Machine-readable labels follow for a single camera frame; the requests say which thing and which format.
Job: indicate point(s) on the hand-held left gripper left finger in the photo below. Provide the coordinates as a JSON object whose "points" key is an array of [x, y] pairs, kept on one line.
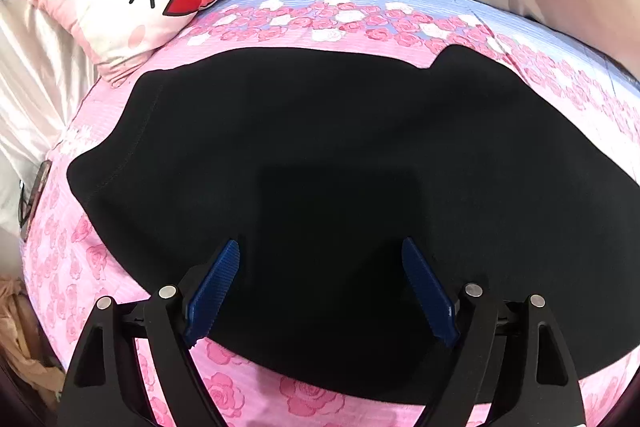
{"points": [[215, 287]]}

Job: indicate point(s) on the black pants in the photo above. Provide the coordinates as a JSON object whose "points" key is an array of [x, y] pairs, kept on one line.
{"points": [[320, 147]]}

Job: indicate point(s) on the dark phone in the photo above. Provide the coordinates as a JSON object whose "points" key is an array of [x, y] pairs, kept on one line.
{"points": [[35, 197]]}

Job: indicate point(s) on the tan crumpled cloth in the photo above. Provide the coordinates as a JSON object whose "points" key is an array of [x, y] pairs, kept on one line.
{"points": [[25, 342]]}

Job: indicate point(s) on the white satin cloth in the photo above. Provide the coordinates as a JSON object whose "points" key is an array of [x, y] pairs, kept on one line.
{"points": [[30, 67]]}

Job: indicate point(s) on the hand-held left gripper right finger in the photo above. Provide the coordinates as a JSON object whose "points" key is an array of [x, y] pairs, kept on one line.
{"points": [[430, 292]]}

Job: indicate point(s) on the pink floral bed sheet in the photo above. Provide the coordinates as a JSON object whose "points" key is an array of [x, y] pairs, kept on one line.
{"points": [[300, 22]]}

